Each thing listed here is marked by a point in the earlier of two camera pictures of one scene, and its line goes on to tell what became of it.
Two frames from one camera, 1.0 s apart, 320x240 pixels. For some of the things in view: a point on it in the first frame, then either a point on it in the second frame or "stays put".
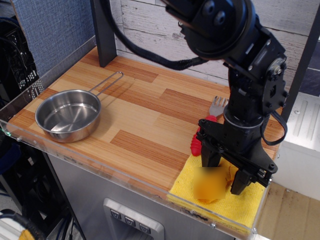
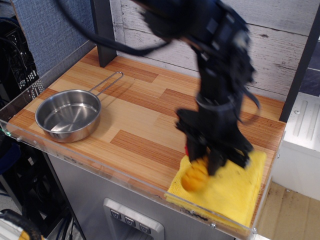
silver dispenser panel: [124, 223] stays put
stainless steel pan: [71, 116] stays put
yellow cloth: [244, 209] stays put
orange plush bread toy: [210, 183] → [195, 175]
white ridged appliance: [298, 161] stays put
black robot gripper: [239, 140] → [214, 130]
